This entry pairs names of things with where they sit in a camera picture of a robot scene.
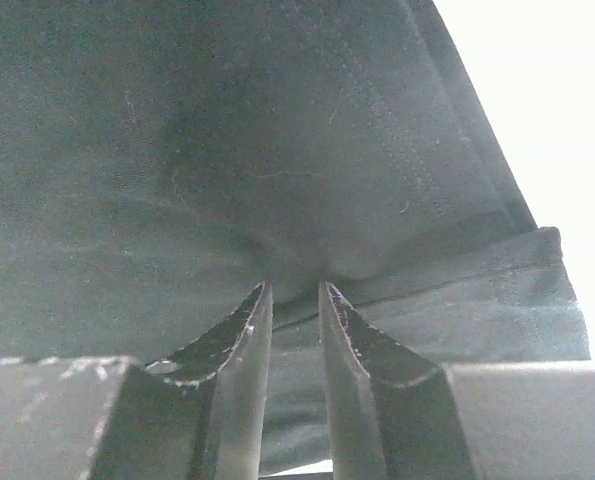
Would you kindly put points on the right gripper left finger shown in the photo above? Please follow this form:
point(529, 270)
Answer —
point(194, 414)

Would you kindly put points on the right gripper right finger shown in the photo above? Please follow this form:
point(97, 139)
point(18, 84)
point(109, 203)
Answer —
point(394, 414)

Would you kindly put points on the black daisy t-shirt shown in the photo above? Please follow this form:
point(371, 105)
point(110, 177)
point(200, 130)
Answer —
point(158, 159)

